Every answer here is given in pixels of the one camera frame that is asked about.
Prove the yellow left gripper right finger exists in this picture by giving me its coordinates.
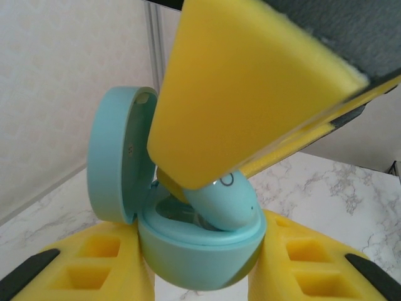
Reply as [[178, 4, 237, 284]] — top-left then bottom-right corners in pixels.
[[249, 209, 401, 301]]

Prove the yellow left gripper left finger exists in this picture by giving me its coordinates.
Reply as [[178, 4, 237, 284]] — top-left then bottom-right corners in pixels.
[[0, 221, 156, 301]]

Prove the teal wireless earbud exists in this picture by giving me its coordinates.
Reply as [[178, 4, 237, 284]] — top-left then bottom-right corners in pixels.
[[183, 171, 261, 232]]

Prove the teal earbud charging case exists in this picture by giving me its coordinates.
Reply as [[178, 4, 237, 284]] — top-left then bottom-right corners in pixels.
[[86, 87, 267, 291]]

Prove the aluminium frame post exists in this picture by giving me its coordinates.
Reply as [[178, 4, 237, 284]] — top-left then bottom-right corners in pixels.
[[143, 6, 164, 106]]

